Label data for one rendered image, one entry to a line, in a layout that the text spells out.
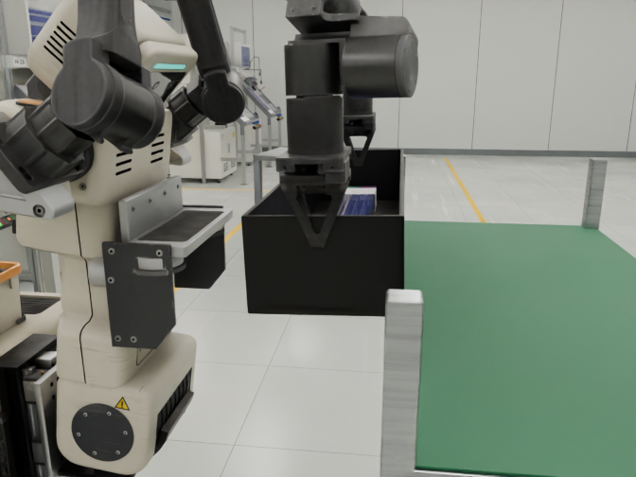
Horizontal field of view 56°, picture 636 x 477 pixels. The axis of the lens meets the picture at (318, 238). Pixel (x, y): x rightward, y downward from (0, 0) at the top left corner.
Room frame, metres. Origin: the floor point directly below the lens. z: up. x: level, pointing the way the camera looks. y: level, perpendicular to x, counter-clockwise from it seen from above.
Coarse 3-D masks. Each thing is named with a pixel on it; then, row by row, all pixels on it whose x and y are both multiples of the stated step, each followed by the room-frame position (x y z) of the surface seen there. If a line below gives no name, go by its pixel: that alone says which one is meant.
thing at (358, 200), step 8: (352, 192) 1.07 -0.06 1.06; (360, 192) 1.07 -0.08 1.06; (368, 192) 1.06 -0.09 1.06; (376, 192) 1.10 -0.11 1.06; (344, 200) 1.00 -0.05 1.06; (352, 200) 1.00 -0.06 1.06; (360, 200) 1.00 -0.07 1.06; (368, 200) 1.00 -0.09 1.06; (376, 200) 1.11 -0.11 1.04; (344, 208) 0.94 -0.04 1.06; (352, 208) 0.93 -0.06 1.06; (360, 208) 0.93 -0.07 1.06; (368, 208) 0.93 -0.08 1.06
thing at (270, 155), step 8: (264, 152) 3.72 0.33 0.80; (272, 152) 3.72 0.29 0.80; (280, 152) 3.72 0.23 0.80; (256, 160) 3.60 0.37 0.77; (264, 160) 3.59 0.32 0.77; (272, 160) 3.57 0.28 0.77; (256, 168) 3.60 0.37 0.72; (256, 176) 3.60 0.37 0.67; (256, 184) 3.60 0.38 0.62; (256, 192) 3.60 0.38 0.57; (256, 200) 3.60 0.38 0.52
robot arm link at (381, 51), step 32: (288, 0) 0.60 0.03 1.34; (320, 0) 0.58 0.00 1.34; (320, 32) 0.61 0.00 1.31; (352, 32) 0.58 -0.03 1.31; (384, 32) 0.57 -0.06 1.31; (352, 64) 0.56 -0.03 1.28; (384, 64) 0.55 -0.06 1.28; (416, 64) 0.59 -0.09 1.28; (352, 96) 0.58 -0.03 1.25; (384, 96) 0.57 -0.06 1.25
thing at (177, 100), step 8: (184, 88) 1.13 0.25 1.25; (176, 96) 1.11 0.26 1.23; (184, 96) 1.11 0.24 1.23; (168, 104) 1.11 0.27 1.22; (176, 104) 1.11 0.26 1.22; (184, 104) 1.10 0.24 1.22; (176, 112) 1.10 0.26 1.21; (184, 112) 1.11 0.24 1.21; (192, 112) 1.11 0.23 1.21; (200, 112) 1.13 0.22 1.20; (176, 120) 1.10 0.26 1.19; (184, 120) 1.11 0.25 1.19; (192, 120) 1.12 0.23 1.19; (200, 120) 1.13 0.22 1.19; (184, 128) 1.11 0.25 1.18; (192, 128) 1.13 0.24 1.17; (184, 136) 1.12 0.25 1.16; (192, 136) 1.20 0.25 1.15; (176, 144) 1.11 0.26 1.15
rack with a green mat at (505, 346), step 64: (448, 256) 1.04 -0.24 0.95; (512, 256) 1.04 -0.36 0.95; (576, 256) 1.04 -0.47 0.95; (448, 320) 0.75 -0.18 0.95; (512, 320) 0.75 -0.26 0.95; (576, 320) 0.75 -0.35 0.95; (384, 384) 0.44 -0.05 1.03; (448, 384) 0.57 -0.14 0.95; (512, 384) 0.57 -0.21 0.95; (576, 384) 0.57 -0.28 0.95; (384, 448) 0.44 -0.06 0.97; (448, 448) 0.46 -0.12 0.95; (512, 448) 0.46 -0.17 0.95; (576, 448) 0.46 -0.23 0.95
